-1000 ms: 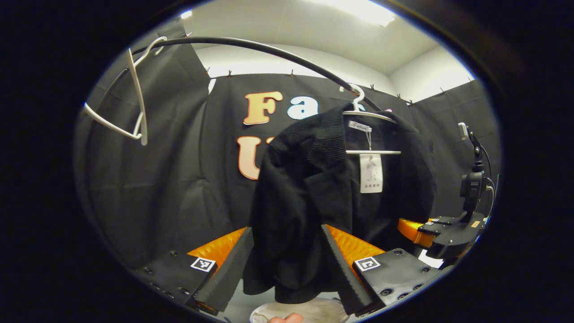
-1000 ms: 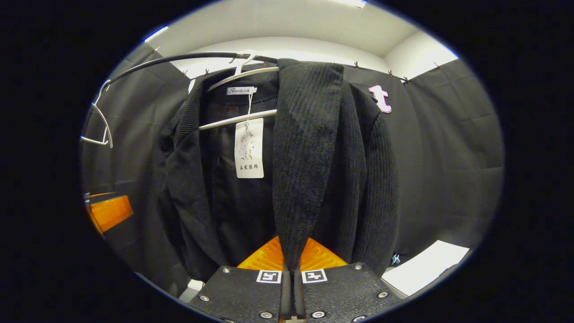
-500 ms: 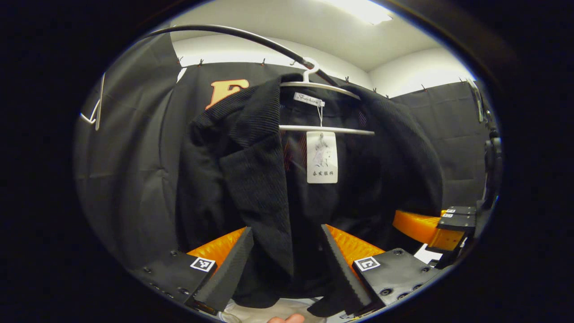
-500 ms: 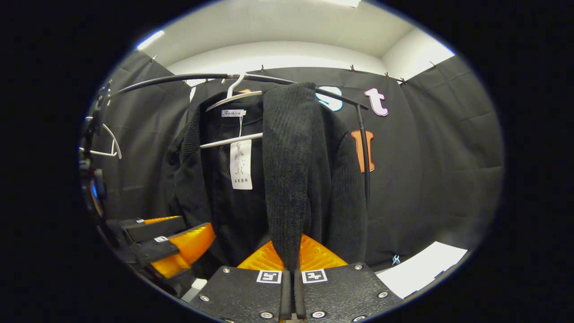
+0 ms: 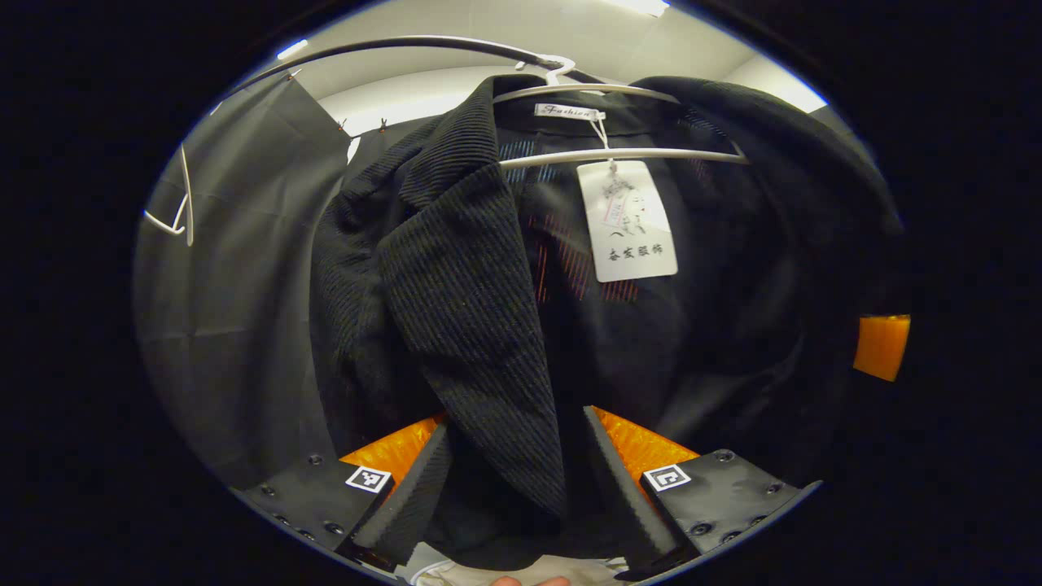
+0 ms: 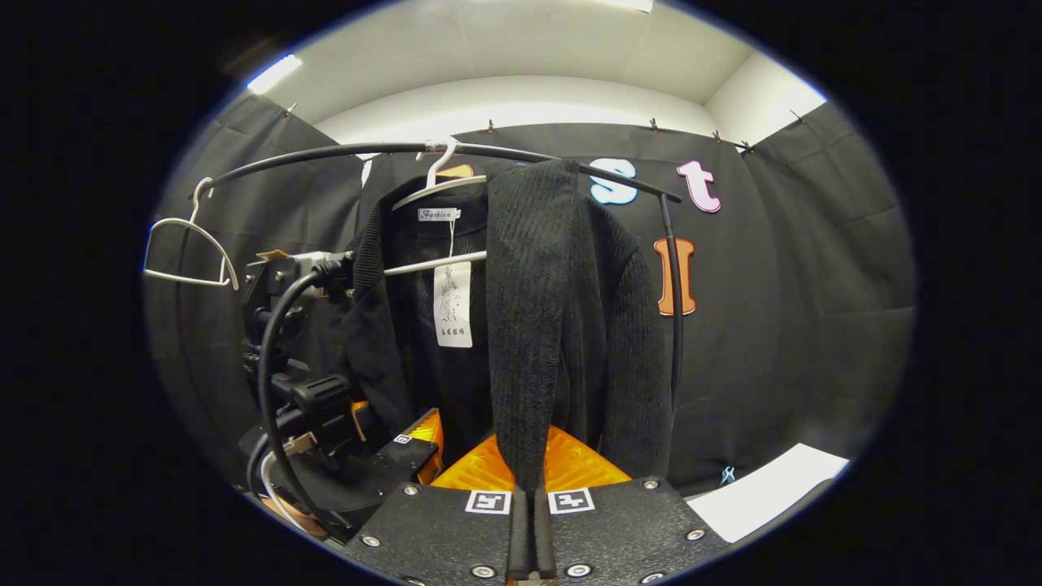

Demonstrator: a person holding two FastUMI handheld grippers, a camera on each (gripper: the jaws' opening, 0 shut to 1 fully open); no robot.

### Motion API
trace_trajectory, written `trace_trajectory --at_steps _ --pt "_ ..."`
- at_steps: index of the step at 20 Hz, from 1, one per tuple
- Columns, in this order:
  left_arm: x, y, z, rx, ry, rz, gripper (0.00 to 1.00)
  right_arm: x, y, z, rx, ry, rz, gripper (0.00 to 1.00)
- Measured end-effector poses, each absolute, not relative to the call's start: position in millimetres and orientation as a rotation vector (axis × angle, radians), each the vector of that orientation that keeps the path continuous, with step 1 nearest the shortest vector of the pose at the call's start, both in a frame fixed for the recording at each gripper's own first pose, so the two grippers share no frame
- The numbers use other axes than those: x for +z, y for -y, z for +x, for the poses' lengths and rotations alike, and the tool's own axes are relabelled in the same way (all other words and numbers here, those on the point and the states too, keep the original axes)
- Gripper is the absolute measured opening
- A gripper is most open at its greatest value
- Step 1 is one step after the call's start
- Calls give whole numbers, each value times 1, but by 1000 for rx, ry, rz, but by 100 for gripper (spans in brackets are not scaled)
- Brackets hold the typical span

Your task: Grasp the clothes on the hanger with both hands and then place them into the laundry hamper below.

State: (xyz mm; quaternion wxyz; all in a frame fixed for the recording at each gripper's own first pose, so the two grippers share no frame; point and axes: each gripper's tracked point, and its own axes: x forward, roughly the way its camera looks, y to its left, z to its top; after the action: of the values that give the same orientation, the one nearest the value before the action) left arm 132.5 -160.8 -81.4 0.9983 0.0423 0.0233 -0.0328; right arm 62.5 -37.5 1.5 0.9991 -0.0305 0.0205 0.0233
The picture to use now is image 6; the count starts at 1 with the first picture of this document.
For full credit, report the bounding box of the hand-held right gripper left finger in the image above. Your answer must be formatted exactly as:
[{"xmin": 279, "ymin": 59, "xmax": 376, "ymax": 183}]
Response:
[{"xmin": 342, "ymin": 430, "xmax": 536, "ymax": 583}]

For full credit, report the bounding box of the black cable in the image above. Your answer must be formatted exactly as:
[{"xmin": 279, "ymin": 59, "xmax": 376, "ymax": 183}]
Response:
[{"xmin": 256, "ymin": 252, "xmax": 355, "ymax": 534}]

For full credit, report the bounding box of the small ceiling light panel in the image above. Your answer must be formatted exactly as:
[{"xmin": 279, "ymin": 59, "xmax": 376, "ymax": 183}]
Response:
[{"xmin": 247, "ymin": 54, "xmax": 303, "ymax": 94}]

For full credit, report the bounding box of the white cable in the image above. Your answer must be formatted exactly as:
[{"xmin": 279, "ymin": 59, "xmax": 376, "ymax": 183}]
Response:
[{"xmin": 259, "ymin": 452, "xmax": 306, "ymax": 530}]

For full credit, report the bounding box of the white paper sheet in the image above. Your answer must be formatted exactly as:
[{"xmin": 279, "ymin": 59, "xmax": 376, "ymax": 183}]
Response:
[{"xmin": 686, "ymin": 443, "xmax": 852, "ymax": 544}]

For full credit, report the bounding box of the white clothes hanger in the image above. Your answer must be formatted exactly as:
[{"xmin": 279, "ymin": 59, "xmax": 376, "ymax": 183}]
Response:
[
  {"xmin": 142, "ymin": 177, "xmax": 241, "ymax": 291},
  {"xmin": 383, "ymin": 137, "xmax": 489, "ymax": 278}
]

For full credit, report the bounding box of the black knit jacket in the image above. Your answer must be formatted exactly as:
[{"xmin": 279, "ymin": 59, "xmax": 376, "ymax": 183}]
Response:
[{"xmin": 338, "ymin": 159, "xmax": 676, "ymax": 493}]

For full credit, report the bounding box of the row of backdrop clips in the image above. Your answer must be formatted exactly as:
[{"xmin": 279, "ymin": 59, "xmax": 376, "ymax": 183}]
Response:
[{"xmin": 283, "ymin": 102, "xmax": 807, "ymax": 155}]

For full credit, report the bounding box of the black clothes rack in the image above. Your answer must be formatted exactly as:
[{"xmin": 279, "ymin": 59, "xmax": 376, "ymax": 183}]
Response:
[{"xmin": 191, "ymin": 141, "xmax": 686, "ymax": 408}]

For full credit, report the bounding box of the black backdrop cloth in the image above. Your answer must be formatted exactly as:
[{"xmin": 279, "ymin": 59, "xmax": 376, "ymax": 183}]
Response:
[{"xmin": 147, "ymin": 85, "xmax": 917, "ymax": 497}]

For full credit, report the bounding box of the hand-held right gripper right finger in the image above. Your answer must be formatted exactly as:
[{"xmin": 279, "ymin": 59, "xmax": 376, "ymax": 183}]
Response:
[{"xmin": 533, "ymin": 423, "xmax": 729, "ymax": 583}]

